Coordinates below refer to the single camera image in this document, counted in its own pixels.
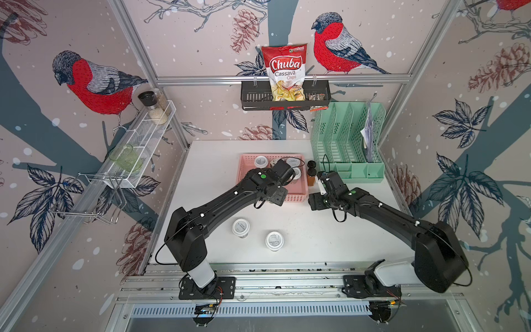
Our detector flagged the white-lid yogurt cup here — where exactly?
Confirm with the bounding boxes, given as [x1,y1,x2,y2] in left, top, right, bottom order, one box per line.
[265,231,285,252]
[254,155,269,168]
[232,219,250,239]
[293,167,301,181]

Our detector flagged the green foil-lid yogurt cup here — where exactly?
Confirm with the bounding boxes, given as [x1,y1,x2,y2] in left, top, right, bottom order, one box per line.
[286,156,304,168]

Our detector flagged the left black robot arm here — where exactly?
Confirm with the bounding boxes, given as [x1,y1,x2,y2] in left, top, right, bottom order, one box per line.
[164,160,295,291]

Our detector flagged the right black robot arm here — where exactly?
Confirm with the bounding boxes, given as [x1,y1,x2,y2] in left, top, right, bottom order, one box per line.
[308,172,469,293]

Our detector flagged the pink perforated plastic basket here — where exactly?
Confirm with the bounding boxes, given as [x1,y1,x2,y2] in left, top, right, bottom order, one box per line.
[236,153,308,203]

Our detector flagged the rear spice jar black lid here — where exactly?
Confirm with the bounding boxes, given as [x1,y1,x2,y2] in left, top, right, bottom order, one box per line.
[306,160,317,170]

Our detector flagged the green plastic file organizer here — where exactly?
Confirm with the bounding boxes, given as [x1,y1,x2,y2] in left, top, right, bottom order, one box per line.
[311,102,386,184]

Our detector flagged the white papers in organizer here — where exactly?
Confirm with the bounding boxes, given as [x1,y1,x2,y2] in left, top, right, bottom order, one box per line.
[360,101,373,163]

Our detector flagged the red Chuba cassava chips bag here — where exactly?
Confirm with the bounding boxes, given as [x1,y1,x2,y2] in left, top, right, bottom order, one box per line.
[261,44,307,101]

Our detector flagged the clear spice jar on shelf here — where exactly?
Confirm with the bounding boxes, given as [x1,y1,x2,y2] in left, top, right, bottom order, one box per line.
[156,90,171,116]

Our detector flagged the black-lid spice jar on shelf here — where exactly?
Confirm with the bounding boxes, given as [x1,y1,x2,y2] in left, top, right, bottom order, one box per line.
[138,91,160,111]

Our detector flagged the green glass cup on shelf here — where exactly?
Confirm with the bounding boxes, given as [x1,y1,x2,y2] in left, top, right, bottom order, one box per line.
[109,144,143,172]

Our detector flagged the black hanging wire basket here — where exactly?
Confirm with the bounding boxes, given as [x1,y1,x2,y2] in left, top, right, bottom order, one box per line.
[241,80,331,111]

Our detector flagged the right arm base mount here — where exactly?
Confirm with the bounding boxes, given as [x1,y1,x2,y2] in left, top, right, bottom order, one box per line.
[341,275,402,299]

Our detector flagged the aluminium horizontal rail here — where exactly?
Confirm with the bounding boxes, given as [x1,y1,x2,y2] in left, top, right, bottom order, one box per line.
[156,73,413,87]

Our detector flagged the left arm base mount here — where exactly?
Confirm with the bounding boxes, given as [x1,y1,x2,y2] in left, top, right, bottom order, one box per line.
[178,275,236,300]

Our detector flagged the white wire wall shelf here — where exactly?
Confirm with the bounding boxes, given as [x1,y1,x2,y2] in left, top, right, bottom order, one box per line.
[100,101,176,188]

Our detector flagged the metal wire hook rack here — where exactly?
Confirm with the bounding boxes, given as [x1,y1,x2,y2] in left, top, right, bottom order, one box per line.
[48,173,127,225]

